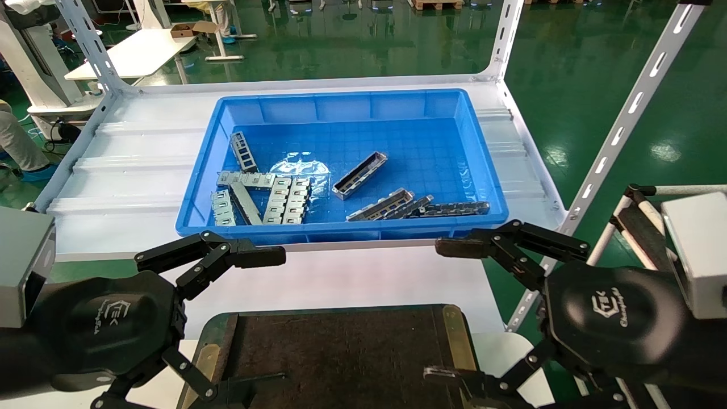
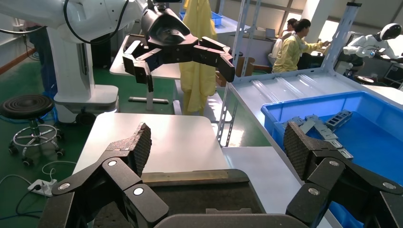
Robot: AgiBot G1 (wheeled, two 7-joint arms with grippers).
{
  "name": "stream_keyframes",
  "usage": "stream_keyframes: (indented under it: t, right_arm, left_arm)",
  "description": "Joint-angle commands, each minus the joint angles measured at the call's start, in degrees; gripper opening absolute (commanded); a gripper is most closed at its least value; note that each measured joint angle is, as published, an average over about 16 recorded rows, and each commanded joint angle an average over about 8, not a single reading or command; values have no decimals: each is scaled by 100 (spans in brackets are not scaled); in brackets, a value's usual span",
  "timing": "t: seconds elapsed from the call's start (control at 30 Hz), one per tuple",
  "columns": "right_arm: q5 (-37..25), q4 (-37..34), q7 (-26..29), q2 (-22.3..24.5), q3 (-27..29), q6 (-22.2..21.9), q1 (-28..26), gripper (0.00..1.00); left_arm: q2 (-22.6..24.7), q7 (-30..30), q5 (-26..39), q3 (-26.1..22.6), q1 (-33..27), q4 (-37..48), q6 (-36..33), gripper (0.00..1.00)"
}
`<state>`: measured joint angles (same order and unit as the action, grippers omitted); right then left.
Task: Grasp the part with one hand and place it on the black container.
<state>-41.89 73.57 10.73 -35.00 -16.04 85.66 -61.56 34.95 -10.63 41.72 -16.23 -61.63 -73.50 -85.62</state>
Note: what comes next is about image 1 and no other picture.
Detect white machine pedestal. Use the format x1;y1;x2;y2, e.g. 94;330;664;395
0;0;106;128

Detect silver metal channel part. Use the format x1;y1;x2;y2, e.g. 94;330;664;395
332;151;388;201
346;188;415;222

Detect white metal shelf rack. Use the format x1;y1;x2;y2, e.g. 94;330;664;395
23;0;713;333

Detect dark ladder-shaped metal part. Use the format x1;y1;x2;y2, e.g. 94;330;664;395
230;131;260;173

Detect plain grey metal bar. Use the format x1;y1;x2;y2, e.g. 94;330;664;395
230;182;264;226

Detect short silver clip part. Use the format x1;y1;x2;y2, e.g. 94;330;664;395
211;189;237;227

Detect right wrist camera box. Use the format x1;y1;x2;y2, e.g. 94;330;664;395
662;191;727;320

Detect long dark metal part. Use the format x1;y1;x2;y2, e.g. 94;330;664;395
409;201;490;219

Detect blue plastic bin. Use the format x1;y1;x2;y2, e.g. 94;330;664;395
175;88;509;248

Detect white desk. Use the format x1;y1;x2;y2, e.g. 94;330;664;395
64;28;197;86

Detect small black object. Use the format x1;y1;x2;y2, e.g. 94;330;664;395
50;120;81;144

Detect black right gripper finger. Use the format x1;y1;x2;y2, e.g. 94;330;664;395
436;220;591;291

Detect white desk frame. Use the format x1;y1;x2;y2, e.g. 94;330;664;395
204;0;257;61

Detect silver slotted metal part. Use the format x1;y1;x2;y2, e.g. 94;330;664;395
282;177;311;225
216;170;277;190
262;177;293;225

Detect person in grey trousers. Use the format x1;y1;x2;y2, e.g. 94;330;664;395
0;99;59;183

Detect white tube stand black padding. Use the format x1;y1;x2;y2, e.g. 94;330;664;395
585;183;727;409

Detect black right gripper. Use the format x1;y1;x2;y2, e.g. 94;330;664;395
423;264;727;409

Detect black container tray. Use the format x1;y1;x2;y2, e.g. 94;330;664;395
177;304;481;409

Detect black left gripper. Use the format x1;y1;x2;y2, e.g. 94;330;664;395
0;230;287;409

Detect brown cardboard box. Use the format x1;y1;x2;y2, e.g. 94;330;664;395
170;21;220;39

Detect dark narrow metal part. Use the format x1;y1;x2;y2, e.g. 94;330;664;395
386;195;434;220

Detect clear plastic bag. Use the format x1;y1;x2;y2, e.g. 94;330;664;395
268;152;332;199

